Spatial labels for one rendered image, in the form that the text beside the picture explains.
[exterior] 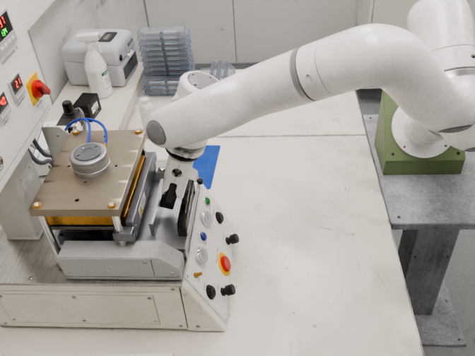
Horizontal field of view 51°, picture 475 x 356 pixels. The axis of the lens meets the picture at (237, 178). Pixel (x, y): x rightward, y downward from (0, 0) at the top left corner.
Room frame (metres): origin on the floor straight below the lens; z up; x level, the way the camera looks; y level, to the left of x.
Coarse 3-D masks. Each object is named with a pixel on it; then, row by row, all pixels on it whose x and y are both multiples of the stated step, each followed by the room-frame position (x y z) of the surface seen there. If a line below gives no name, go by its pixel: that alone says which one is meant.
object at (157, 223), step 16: (160, 192) 0.85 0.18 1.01; (160, 208) 0.83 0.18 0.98; (176, 208) 0.84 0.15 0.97; (192, 208) 0.84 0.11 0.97; (144, 224) 0.80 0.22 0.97; (160, 224) 0.79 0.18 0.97; (176, 224) 0.79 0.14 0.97; (192, 224) 0.81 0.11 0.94; (144, 240) 0.75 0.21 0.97; (160, 240) 0.74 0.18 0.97; (176, 240) 0.74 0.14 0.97
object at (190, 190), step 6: (192, 180) 0.89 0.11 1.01; (192, 186) 0.87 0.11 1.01; (186, 192) 0.85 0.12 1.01; (192, 192) 0.86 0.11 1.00; (186, 198) 0.83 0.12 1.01; (186, 204) 0.81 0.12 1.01; (180, 210) 0.79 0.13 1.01; (186, 210) 0.79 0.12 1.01; (180, 216) 0.77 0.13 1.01; (186, 216) 0.77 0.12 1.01; (180, 222) 0.75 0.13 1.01; (186, 222) 0.76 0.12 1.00; (180, 228) 0.75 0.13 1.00; (186, 228) 0.75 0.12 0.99; (180, 234) 0.75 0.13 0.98; (186, 234) 0.75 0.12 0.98
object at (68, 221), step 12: (144, 156) 0.93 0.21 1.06; (132, 180) 0.85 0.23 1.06; (132, 192) 0.81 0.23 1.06; (48, 216) 0.75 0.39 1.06; (120, 216) 0.73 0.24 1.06; (60, 228) 0.75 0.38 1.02; (72, 228) 0.74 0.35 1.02; (84, 228) 0.74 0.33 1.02; (96, 228) 0.74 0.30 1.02; (108, 228) 0.74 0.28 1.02
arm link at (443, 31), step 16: (432, 0) 0.76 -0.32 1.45; (448, 0) 0.75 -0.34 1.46; (464, 0) 0.76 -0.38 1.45; (416, 16) 0.75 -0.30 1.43; (432, 16) 0.73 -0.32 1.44; (448, 16) 0.73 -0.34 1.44; (464, 16) 0.73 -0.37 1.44; (416, 32) 0.74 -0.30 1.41; (432, 32) 0.72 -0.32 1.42; (448, 32) 0.71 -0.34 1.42; (464, 32) 0.71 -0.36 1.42; (432, 48) 0.70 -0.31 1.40; (448, 48) 0.69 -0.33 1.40; (464, 48) 0.69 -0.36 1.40; (448, 64) 0.67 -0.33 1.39; (464, 64) 0.67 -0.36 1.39
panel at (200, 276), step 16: (208, 208) 0.93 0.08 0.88; (224, 224) 0.94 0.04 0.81; (192, 240) 0.78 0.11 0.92; (208, 240) 0.83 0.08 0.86; (224, 240) 0.89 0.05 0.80; (192, 256) 0.74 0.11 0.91; (208, 256) 0.79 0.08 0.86; (192, 272) 0.70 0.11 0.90; (208, 272) 0.74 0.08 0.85; (224, 272) 0.79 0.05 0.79; (224, 304) 0.71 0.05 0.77; (224, 320) 0.67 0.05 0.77
